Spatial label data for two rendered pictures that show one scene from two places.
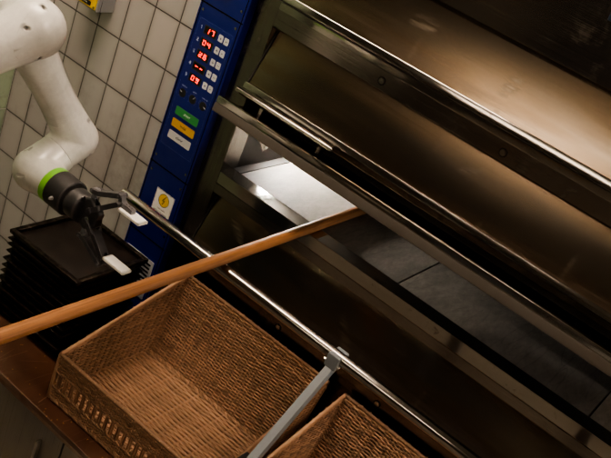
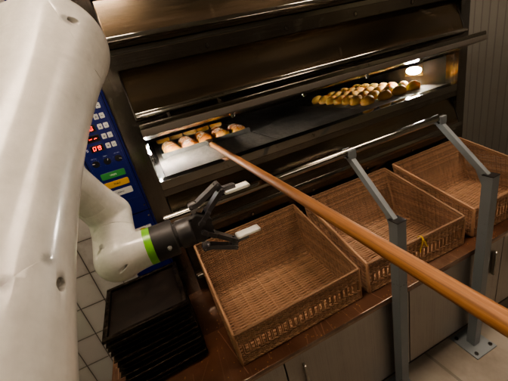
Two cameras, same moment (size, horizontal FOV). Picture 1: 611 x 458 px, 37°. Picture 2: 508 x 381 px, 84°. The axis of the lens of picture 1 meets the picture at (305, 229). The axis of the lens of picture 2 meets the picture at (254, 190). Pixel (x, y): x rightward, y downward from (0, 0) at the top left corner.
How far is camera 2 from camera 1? 165 cm
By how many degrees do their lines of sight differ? 39
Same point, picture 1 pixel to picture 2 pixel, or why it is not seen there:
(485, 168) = (281, 45)
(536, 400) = (360, 118)
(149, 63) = not seen: hidden behind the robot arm
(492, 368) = (340, 124)
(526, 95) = not seen: outside the picture
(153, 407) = (264, 302)
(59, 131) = (106, 211)
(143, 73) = not seen: hidden behind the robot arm
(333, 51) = (168, 53)
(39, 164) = (127, 243)
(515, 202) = (303, 48)
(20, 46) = (90, 51)
